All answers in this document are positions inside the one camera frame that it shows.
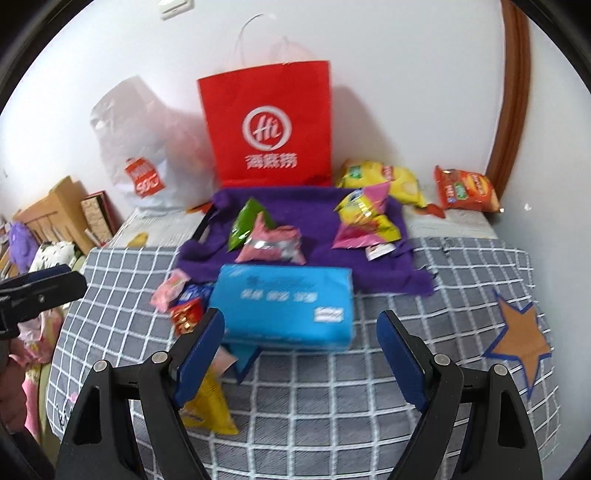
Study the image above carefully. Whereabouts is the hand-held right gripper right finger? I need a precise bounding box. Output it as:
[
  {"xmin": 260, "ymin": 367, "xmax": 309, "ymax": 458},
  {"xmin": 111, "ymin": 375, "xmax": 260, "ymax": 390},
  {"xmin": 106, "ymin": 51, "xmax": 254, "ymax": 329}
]
[{"xmin": 376, "ymin": 310, "xmax": 540, "ymax": 480}]

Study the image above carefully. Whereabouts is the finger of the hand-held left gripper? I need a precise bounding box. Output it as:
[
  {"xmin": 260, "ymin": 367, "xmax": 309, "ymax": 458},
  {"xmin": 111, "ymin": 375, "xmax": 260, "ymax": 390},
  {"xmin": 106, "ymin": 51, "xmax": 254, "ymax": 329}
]
[{"xmin": 0, "ymin": 264, "xmax": 88, "ymax": 324}]

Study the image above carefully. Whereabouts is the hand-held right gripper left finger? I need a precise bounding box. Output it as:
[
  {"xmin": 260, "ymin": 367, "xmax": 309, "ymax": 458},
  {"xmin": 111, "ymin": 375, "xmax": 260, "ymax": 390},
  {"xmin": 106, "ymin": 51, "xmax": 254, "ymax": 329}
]
[{"xmin": 55, "ymin": 307, "xmax": 226, "ymax": 480}]

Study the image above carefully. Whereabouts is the yellow pink snack packet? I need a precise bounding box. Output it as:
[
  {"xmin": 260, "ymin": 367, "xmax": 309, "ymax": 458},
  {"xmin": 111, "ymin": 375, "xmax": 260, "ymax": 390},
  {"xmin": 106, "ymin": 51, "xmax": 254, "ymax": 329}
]
[
  {"xmin": 332, "ymin": 181, "xmax": 402, "ymax": 250},
  {"xmin": 181, "ymin": 346, "xmax": 241, "ymax": 435}
]

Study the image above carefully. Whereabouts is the blue snack packet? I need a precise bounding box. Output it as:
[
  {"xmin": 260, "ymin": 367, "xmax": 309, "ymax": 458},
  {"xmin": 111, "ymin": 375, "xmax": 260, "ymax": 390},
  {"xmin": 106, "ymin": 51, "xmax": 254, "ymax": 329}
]
[{"xmin": 178, "ymin": 282, "xmax": 215, "ymax": 308}]

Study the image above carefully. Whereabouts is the pale pink snack packet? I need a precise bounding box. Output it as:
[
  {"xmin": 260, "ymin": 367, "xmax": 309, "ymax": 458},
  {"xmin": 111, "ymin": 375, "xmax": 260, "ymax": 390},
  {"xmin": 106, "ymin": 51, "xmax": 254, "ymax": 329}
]
[{"xmin": 152, "ymin": 271, "xmax": 188, "ymax": 315}]

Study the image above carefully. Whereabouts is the pink silver snack packet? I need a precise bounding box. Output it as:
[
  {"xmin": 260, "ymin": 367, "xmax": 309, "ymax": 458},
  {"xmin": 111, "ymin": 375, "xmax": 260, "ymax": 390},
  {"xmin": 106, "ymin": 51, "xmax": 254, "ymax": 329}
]
[{"xmin": 235, "ymin": 213, "xmax": 308, "ymax": 266}]

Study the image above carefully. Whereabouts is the green snack packet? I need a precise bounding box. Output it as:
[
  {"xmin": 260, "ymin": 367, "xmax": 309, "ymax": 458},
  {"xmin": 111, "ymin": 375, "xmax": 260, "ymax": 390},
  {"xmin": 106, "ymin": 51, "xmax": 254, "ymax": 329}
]
[{"xmin": 228, "ymin": 198, "xmax": 264, "ymax": 252}]

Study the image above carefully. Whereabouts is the white spotted pillow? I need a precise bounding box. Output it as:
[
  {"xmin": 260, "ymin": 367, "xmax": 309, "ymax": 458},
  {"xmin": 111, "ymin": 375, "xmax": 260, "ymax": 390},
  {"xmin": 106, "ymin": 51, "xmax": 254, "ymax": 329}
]
[{"xmin": 28, "ymin": 240, "xmax": 79, "ymax": 278}]

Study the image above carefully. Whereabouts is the green floral bed sheet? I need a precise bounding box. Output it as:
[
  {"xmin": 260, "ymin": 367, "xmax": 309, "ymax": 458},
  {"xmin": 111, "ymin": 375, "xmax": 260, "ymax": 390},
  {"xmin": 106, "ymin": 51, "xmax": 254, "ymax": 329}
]
[{"xmin": 14, "ymin": 305, "xmax": 70, "ymax": 444}]

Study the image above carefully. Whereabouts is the purple plush toy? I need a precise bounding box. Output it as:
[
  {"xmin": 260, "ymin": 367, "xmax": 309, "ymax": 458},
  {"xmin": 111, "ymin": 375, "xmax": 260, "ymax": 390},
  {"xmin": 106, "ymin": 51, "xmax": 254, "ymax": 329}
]
[{"xmin": 8, "ymin": 222, "xmax": 38, "ymax": 273}]

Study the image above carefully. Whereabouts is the patterned kraft book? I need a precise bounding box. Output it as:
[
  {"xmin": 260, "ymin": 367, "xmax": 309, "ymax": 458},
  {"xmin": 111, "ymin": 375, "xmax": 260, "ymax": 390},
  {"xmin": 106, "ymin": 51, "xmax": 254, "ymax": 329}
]
[{"xmin": 81, "ymin": 194, "xmax": 116, "ymax": 245}]

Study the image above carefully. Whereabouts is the grey checked blanket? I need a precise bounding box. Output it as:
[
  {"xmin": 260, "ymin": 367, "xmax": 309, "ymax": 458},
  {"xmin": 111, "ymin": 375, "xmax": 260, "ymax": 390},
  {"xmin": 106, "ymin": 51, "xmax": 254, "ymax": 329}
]
[{"xmin": 48, "ymin": 235, "xmax": 561, "ymax": 480}]

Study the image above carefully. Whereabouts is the dark red book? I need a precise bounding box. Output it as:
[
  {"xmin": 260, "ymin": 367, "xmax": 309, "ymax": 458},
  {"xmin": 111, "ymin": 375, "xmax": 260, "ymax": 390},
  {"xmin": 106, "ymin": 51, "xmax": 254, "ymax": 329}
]
[{"xmin": 95, "ymin": 191, "xmax": 124, "ymax": 238}]

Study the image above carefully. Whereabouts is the blue tissue pack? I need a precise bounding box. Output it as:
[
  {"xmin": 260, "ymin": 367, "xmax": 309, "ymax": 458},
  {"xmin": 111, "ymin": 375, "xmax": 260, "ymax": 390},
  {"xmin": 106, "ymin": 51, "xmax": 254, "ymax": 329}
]
[{"xmin": 208, "ymin": 264, "xmax": 355, "ymax": 355}]

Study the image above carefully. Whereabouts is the fruit print table cover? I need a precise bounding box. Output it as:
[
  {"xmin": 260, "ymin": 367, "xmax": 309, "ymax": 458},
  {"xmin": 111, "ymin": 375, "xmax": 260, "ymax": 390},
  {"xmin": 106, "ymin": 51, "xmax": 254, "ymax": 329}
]
[{"xmin": 113, "ymin": 203, "xmax": 499, "ymax": 252}]

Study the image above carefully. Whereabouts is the purple fleece cloth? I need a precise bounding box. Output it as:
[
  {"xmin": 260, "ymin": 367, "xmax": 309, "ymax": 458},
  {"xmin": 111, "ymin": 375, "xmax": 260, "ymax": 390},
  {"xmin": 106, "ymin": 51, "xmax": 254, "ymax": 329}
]
[{"xmin": 178, "ymin": 186, "xmax": 435, "ymax": 296}]

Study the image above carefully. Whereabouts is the white plastic shopping bag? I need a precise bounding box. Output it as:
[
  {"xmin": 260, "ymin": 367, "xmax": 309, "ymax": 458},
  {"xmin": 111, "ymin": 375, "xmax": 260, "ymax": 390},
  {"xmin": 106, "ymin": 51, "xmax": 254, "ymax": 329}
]
[{"xmin": 90, "ymin": 76, "xmax": 220, "ymax": 217}]

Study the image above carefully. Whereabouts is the yellow chip bag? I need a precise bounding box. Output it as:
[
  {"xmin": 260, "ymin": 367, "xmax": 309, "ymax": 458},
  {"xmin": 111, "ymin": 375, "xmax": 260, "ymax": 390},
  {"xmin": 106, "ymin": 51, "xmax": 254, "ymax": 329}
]
[{"xmin": 336, "ymin": 159, "xmax": 428, "ymax": 208}]

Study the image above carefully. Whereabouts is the orange chip bag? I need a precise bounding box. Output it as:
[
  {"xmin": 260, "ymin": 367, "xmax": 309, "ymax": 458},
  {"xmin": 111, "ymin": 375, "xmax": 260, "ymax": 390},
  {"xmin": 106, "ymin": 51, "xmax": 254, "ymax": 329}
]
[{"xmin": 433, "ymin": 165, "xmax": 502, "ymax": 213}]

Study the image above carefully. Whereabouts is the red paper shopping bag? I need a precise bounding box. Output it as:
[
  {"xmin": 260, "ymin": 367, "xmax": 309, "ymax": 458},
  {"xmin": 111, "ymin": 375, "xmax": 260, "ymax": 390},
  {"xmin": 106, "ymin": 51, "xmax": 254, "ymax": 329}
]
[{"xmin": 197, "ymin": 13, "xmax": 333, "ymax": 189}]

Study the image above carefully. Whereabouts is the wooden furniture frame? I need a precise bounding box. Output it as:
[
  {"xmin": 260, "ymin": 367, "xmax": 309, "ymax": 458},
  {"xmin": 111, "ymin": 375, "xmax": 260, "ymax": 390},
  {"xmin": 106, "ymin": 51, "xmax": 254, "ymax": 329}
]
[{"xmin": 13, "ymin": 175, "xmax": 100, "ymax": 257}]

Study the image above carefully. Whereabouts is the brown wooden door frame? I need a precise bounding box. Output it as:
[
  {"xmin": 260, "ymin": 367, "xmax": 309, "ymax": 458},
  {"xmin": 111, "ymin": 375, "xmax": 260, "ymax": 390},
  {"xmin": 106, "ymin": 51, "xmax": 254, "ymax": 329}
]
[{"xmin": 485, "ymin": 0, "xmax": 531, "ymax": 208}]

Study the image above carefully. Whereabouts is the white wall switch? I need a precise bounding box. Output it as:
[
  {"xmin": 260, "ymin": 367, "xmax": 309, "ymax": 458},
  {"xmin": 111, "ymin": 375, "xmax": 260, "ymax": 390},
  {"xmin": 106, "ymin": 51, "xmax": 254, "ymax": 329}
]
[{"xmin": 157, "ymin": 0, "xmax": 195, "ymax": 20}]

